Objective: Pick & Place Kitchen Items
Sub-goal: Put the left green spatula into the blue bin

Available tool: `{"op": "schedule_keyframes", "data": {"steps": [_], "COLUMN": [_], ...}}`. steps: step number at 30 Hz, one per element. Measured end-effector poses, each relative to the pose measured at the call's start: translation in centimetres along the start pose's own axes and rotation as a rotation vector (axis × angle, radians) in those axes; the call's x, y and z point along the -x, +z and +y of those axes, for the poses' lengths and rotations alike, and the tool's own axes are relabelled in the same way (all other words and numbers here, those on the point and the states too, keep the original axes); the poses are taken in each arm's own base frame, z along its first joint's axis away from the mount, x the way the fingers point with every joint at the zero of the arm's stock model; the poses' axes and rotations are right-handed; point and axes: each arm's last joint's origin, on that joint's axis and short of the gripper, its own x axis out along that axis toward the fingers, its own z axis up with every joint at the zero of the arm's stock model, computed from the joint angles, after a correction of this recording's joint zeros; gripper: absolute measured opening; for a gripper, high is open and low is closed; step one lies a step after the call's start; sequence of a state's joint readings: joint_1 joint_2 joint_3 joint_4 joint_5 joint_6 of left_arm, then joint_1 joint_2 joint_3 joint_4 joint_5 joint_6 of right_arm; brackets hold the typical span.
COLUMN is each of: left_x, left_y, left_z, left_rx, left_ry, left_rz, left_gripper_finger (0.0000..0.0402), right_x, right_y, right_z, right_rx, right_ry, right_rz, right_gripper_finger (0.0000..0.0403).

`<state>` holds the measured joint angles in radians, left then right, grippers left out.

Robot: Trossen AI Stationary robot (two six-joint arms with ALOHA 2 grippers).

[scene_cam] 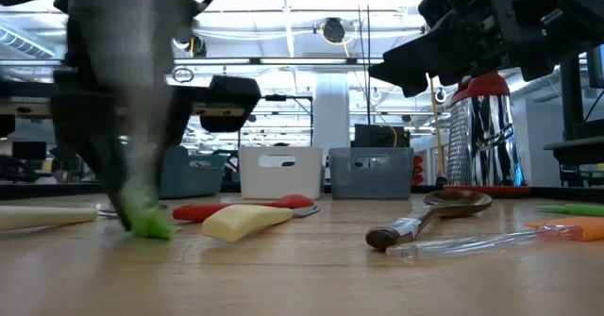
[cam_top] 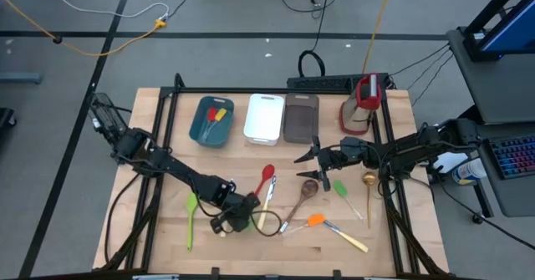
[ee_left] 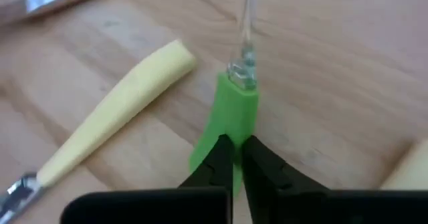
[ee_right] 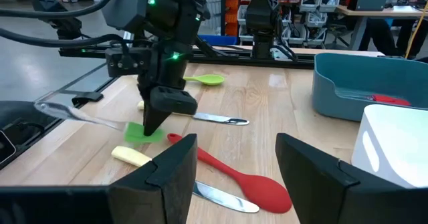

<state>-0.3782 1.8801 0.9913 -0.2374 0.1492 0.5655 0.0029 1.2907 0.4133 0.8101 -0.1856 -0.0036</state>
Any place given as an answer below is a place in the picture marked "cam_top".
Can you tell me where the black floor cable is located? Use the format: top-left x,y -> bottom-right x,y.
434,175 -> 535,252

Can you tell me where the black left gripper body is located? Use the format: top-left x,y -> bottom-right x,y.
223,191 -> 263,234

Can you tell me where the red silicone spoon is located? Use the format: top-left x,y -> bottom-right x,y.
252,164 -> 276,200

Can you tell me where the black metal table frame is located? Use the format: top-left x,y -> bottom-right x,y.
99,73 -> 455,280

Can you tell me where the red spatula clear handle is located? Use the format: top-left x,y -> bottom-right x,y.
201,107 -> 219,142

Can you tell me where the black coiled hanging cable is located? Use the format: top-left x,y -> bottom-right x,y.
297,0 -> 334,79

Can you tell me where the white plastic bin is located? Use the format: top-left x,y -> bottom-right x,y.
243,93 -> 285,146

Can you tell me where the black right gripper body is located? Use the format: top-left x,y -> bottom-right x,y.
311,135 -> 369,192

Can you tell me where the steel box grater red handle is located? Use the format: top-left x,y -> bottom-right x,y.
338,72 -> 383,135

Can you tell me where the green silicone spoon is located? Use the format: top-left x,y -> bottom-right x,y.
185,193 -> 200,252

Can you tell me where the grey keyboard desk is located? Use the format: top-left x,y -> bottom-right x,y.
467,123 -> 535,218

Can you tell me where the grey furniture foot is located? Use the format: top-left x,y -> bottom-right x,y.
0,71 -> 43,85

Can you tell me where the black caster foot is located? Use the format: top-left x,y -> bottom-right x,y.
0,107 -> 18,130

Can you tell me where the white card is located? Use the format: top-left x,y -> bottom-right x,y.
432,151 -> 469,175

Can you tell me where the grey plastic bin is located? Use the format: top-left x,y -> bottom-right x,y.
283,93 -> 320,144

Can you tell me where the black monitor stand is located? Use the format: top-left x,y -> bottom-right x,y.
459,0 -> 530,63

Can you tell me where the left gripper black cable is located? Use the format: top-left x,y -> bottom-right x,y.
194,194 -> 286,238

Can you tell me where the backlit computer keyboard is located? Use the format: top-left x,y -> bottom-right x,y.
484,134 -> 535,181

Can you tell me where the grey side desk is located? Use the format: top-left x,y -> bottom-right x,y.
445,28 -> 535,125

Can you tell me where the computer monitor blue screen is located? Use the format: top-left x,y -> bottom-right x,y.
478,0 -> 535,58

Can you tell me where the gold metal spoon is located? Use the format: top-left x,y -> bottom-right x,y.
361,171 -> 377,230

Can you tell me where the thin black desk cable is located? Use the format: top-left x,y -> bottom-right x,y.
390,43 -> 451,77
410,52 -> 456,106

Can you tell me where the yellow hanging cable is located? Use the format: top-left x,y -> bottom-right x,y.
361,0 -> 396,74

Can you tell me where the teal plastic bin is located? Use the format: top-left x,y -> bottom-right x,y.
188,95 -> 235,149

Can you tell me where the dark wooden spoon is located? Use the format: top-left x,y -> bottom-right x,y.
277,179 -> 319,236

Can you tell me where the yellow floor cable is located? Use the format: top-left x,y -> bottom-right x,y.
0,0 -> 167,59

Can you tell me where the black base cable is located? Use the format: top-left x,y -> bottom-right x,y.
103,173 -> 141,264

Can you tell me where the white floor cable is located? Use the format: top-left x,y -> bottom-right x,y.
39,0 -> 171,21

